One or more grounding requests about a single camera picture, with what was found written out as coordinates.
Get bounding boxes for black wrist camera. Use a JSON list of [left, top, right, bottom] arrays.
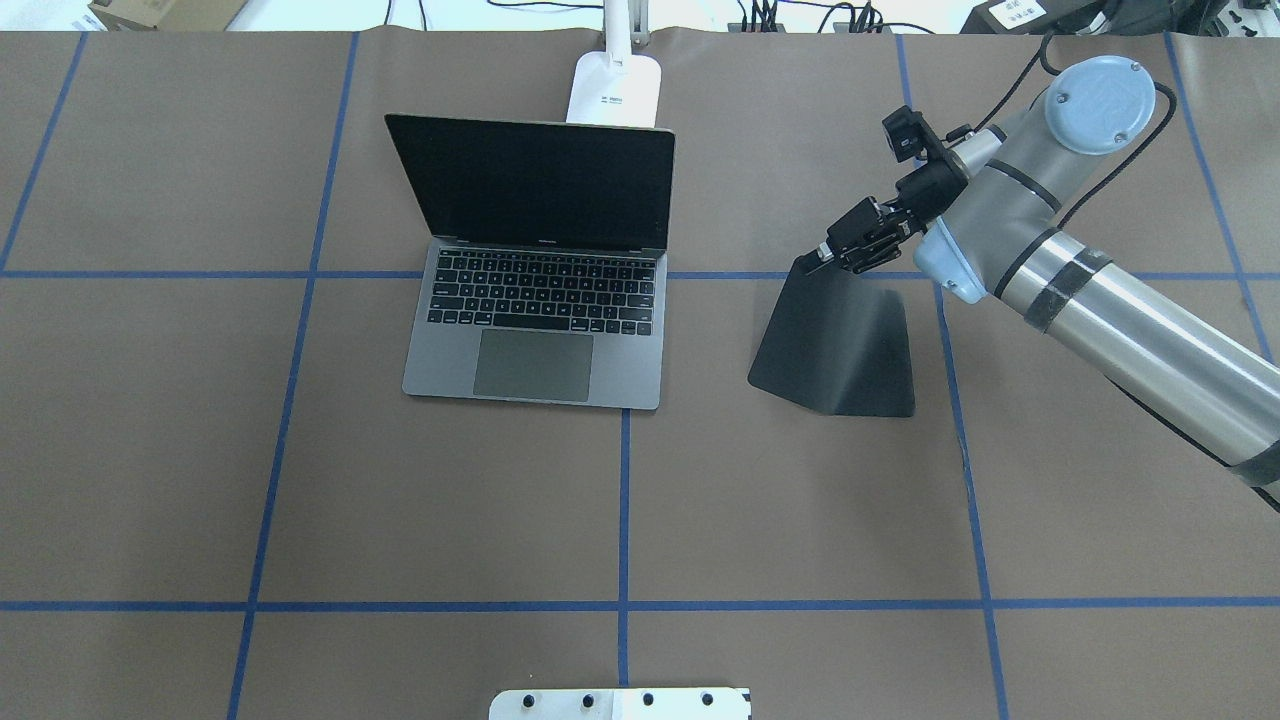
[[881, 105, 945, 163]]

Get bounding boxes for black mouse pad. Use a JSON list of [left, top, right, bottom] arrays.
[[748, 255, 916, 418]]

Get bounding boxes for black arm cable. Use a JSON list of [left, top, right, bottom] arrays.
[[1041, 29, 1179, 225]]

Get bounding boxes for white desk lamp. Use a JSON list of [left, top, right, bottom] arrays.
[[564, 1, 662, 129]]

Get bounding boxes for cardboard box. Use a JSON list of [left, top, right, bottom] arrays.
[[87, 0, 247, 32]]

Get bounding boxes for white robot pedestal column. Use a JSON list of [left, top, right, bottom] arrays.
[[488, 687, 753, 719]]

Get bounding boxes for grey laptop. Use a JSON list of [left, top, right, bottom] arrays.
[[384, 113, 676, 410]]

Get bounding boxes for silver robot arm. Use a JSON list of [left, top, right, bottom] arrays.
[[801, 55, 1279, 501]]

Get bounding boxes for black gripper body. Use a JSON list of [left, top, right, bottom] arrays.
[[881, 160, 970, 233]]

